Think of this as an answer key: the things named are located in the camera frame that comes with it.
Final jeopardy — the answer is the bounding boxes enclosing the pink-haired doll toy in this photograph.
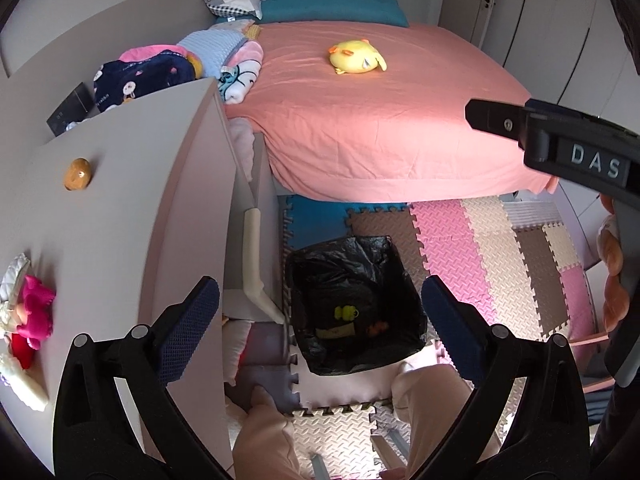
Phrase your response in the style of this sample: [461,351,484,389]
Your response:
[1,252,55,412]

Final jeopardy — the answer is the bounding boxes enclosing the black trash bag bin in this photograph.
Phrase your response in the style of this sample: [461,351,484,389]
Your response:
[285,236,427,376]

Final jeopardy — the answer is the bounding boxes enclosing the person's right leg pink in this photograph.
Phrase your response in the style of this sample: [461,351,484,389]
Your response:
[381,361,471,479]

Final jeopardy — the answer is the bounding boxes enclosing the person's leg pink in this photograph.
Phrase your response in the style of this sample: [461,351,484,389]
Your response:
[381,361,471,479]
[232,386,302,479]

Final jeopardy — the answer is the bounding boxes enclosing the colourful foam floor mat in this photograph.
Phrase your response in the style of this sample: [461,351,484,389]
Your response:
[224,194,609,480]

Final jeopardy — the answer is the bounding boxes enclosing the person's left leg pink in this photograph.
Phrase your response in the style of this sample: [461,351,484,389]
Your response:
[232,386,302,479]

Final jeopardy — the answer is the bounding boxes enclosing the pink bed sheet mattress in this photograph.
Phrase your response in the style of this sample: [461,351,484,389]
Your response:
[226,21,558,203]

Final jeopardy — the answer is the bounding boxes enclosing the yellow duck plush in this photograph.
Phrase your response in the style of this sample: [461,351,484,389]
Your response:
[328,39,387,75]

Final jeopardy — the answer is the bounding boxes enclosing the brown bear toy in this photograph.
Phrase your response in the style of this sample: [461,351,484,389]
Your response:
[63,158,93,191]

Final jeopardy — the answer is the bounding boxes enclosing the teal pillow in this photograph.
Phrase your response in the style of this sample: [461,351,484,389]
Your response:
[260,0,409,27]

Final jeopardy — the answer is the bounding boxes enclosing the pink white folded clothes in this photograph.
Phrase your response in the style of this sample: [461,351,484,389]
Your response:
[118,40,264,104]

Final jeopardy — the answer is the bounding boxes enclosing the navy cartoon blanket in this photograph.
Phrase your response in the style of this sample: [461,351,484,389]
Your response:
[93,50,196,113]

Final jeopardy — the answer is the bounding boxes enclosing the light blue folded blanket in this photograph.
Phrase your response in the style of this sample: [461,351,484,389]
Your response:
[178,27,248,79]

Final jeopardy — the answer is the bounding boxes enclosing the patterned grey yellow pillow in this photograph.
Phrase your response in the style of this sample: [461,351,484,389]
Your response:
[204,0,266,20]

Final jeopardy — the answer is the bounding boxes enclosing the black wall socket panel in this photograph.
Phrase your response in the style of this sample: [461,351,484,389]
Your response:
[47,82,94,136]

